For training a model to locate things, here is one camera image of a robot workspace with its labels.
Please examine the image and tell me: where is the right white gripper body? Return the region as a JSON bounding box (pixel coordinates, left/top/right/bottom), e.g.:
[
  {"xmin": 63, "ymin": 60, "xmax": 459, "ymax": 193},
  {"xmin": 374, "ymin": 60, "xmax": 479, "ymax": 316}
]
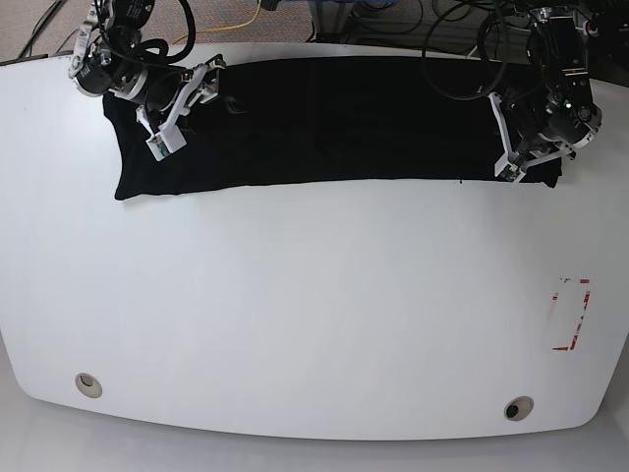
[{"xmin": 136, "ymin": 54, "xmax": 226, "ymax": 152}]

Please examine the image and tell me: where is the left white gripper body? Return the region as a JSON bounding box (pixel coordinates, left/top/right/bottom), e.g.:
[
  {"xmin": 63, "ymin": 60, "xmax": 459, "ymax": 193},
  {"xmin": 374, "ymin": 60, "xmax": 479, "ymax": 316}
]
[{"xmin": 488, "ymin": 92, "xmax": 576, "ymax": 180}]

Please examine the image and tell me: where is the black t-shirt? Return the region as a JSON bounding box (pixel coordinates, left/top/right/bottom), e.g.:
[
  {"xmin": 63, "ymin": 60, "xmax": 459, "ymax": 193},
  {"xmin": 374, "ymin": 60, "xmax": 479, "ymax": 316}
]
[{"xmin": 101, "ymin": 54, "xmax": 564, "ymax": 202}]

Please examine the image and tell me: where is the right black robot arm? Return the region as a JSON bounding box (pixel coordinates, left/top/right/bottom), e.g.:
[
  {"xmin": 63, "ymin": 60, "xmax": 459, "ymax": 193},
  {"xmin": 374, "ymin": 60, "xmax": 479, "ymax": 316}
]
[{"xmin": 69, "ymin": 1, "xmax": 226, "ymax": 161}]

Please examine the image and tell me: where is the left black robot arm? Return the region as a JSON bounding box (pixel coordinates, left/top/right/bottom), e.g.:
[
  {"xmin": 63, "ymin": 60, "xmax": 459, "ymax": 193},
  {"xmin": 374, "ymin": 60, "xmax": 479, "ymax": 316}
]
[{"xmin": 421, "ymin": 1, "xmax": 602, "ymax": 183}]

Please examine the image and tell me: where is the red tape rectangle marking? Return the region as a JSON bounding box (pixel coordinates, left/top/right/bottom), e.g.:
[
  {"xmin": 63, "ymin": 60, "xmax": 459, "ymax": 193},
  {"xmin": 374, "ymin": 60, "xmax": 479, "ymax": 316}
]
[{"xmin": 545, "ymin": 277, "xmax": 592, "ymax": 352}]

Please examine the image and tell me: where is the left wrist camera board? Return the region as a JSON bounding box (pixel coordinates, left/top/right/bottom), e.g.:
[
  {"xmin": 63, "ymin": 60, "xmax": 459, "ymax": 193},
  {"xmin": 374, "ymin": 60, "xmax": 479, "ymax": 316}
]
[{"xmin": 496, "ymin": 164, "xmax": 520, "ymax": 183}]

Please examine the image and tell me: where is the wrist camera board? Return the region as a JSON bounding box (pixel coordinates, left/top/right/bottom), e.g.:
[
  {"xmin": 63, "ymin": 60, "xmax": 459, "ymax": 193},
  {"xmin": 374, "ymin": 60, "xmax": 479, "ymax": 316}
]
[
  {"xmin": 146, "ymin": 136, "xmax": 171, "ymax": 161},
  {"xmin": 496, "ymin": 164, "xmax": 520, "ymax": 183}
]

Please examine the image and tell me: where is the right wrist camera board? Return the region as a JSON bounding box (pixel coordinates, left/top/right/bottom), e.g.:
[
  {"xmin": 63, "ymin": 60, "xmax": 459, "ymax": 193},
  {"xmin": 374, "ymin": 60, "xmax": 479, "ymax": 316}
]
[{"xmin": 146, "ymin": 136, "xmax": 171, "ymax": 161}]

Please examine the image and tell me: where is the yellow cable on floor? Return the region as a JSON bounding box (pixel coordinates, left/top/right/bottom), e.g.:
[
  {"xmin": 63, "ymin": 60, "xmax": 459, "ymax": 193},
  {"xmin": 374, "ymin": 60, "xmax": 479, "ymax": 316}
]
[{"xmin": 200, "ymin": 0, "xmax": 260, "ymax": 34}]

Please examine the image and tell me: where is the black cable on floor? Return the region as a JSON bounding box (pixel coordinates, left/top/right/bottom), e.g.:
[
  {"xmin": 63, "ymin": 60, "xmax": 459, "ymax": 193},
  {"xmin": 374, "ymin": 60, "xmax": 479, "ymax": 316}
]
[{"xmin": 19, "ymin": 0, "xmax": 85, "ymax": 58}]

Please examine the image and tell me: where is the right table cable grommet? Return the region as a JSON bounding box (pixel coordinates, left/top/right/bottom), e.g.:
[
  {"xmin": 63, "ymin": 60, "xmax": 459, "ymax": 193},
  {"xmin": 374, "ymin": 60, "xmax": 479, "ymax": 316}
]
[{"xmin": 504, "ymin": 396, "xmax": 535, "ymax": 422}]

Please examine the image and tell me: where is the table cable grommet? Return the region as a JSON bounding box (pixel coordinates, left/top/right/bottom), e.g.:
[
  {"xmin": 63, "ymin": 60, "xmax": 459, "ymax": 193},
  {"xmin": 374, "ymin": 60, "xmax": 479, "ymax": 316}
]
[
  {"xmin": 504, "ymin": 396, "xmax": 535, "ymax": 422},
  {"xmin": 75, "ymin": 373, "xmax": 103, "ymax": 399}
]

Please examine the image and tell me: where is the left table cable grommet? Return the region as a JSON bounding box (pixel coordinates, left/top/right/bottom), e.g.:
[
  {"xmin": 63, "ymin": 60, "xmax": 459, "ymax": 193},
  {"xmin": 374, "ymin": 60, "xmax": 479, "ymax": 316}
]
[{"xmin": 75, "ymin": 373, "xmax": 103, "ymax": 399}]

